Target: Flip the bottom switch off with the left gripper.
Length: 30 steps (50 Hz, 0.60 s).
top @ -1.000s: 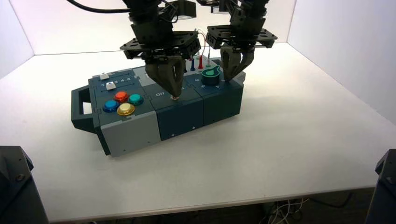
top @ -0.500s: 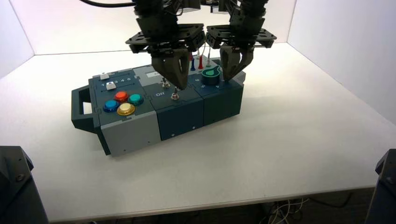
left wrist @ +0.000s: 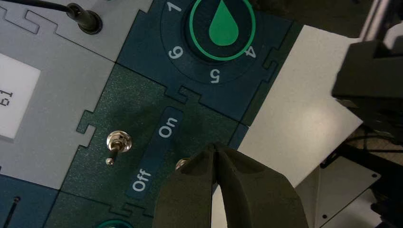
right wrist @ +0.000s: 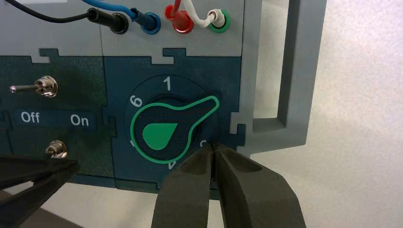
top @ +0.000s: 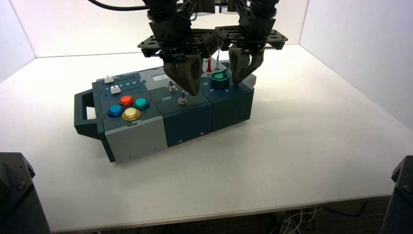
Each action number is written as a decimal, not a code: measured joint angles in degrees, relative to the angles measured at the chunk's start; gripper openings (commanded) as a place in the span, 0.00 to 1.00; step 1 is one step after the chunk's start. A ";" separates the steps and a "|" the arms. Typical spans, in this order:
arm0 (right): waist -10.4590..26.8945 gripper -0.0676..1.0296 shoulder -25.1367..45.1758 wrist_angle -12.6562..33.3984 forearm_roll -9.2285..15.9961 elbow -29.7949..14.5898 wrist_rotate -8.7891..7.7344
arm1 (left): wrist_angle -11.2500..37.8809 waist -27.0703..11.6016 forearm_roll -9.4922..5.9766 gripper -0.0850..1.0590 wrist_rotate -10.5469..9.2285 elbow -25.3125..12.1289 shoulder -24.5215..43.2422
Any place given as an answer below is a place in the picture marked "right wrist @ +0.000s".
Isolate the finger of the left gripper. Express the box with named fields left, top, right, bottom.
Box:
left=0, top=167, right=79, bottom=228
left=0, top=155, right=79, bottom=190

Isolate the green black rotary knob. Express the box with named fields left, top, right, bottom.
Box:
left=129, top=95, right=220, bottom=165

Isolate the red banana plug cable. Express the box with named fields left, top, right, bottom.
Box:
left=164, top=0, right=194, bottom=34

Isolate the black banana plug cable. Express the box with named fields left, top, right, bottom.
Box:
left=3, top=0, right=129, bottom=35

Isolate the metal toggle switch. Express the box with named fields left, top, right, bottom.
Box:
left=45, top=140, right=68, bottom=160
left=9, top=75, right=59, bottom=98

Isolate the dark teal grey control box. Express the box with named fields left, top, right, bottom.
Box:
left=0, top=0, right=328, bottom=192

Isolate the blue banana plug cable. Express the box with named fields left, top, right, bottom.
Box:
left=82, top=0, right=162, bottom=35

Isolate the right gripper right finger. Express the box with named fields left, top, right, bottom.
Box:
left=214, top=142, right=307, bottom=228

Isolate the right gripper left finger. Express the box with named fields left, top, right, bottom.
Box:
left=151, top=143, right=215, bottom=228

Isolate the white banana plug cable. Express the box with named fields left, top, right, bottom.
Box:
left=183, top=0, right=226, bottom=29

